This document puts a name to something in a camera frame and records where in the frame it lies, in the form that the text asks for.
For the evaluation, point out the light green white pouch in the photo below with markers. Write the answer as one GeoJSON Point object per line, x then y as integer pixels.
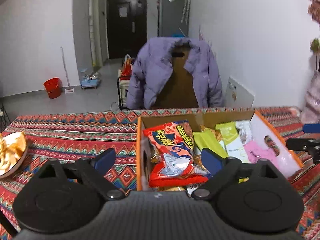
{"type": "Point", "coordinates": [232, 141]}

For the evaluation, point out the purple puffer jacket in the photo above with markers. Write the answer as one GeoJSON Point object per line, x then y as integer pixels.
{"type": "Point", "coordinates": [152, 69]}

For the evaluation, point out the grey refrigerator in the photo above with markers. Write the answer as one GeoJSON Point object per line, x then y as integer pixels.
{"type": "Point", "coordinates": [173, 18]}

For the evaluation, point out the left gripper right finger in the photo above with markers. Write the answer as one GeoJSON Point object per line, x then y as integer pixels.
{"type": "Point", "coordinates": [222, 172]}

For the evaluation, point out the red plastic bucket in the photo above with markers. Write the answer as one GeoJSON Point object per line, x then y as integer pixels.
{"type": "Point", "coordinates": [53, 87]}

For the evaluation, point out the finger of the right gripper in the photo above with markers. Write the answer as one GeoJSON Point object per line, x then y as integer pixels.
{"type": "Point", "coordinates": [311, 128]}
{"type": "Point", "coordinates": [302, 144]}

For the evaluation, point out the green snack pouch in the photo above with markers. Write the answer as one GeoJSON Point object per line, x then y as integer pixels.
{"type": "Point", "coordinates": [207, 139]}

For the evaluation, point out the pink textured vase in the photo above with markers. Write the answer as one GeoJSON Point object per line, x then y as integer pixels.
{"type": "Point", "coordinates": [310, 112]}

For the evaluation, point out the red cardboard fruit box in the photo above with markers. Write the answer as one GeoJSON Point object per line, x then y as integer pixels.
{"type": "Point", "coordinates": [289, 162]}

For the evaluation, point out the white mop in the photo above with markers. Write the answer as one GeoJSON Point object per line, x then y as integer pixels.
{"type": "Point", "coordinates": [68, 89]}

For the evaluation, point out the colourful patterned tablecloth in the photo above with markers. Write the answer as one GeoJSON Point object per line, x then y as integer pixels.
{"type": "Point", "coordinates": [67, 137]}

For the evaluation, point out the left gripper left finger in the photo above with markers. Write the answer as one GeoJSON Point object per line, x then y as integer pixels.
{"type": "Point", "coordinates": [90, 172]}

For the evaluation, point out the large pink snack bag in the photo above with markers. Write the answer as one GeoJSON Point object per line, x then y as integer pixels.
{"type": "Point", "coordinates": [255, 152]}

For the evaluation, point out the blue pet feeder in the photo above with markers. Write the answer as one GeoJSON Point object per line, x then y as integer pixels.
{"type": "Point", "coordinates": [89, 80]}

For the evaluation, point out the brown wooden chair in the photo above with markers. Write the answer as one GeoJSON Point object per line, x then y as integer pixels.
{"type": "Point", "coordinates": [178, 92]}

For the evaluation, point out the white leaning board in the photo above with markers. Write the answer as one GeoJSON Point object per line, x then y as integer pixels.
{"type": "Point", "coordinates": [237, 96]}

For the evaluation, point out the small grey white packet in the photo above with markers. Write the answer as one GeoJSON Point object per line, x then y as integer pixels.
{"type": "Point", "coordinates": [245, 131]}

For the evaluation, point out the dark entrance door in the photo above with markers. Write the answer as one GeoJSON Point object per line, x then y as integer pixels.
{"type": "Point", "coordinates": [126, 27]}

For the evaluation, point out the plate of orange peels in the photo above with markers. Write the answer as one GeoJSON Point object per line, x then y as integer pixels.
{"type": "Point", "coordinates": [14, 148]}

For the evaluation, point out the red ramen snack bag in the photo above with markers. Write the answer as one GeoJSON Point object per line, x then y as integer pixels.
{"type": "Point", "coordinates": [173, 143]}

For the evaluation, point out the dried pink roses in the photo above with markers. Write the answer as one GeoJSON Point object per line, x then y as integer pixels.
{"type": "Point", "coordinates": [314, 12]}

